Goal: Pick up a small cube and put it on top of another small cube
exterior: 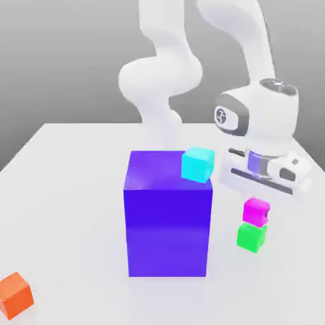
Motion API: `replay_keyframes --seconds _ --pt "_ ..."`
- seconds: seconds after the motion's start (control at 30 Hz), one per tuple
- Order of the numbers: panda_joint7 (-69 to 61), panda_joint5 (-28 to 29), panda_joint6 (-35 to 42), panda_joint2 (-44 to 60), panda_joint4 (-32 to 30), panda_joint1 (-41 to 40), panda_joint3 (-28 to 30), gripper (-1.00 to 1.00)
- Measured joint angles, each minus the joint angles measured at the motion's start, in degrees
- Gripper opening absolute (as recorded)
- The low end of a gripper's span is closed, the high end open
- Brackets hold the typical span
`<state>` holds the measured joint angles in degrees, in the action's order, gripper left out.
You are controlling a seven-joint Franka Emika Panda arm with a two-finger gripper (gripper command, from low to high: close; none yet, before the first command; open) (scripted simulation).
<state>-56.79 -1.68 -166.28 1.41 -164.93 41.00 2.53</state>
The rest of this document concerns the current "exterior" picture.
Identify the large blue box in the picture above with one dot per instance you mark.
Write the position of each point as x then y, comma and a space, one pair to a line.
166, 223

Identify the small orange cube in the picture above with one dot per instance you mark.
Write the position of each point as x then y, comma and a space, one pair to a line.
15, 295

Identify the small magenta cube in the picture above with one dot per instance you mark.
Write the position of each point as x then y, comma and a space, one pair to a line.
255, 212

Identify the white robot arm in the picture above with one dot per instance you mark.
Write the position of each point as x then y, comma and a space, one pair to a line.
162, 76

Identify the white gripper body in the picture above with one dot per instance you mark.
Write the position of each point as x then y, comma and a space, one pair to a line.
236, 181

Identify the small green cube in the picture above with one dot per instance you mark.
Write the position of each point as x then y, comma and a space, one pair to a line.
250, 237

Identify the small cyan cube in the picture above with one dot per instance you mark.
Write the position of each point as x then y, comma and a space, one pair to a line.
196, 165

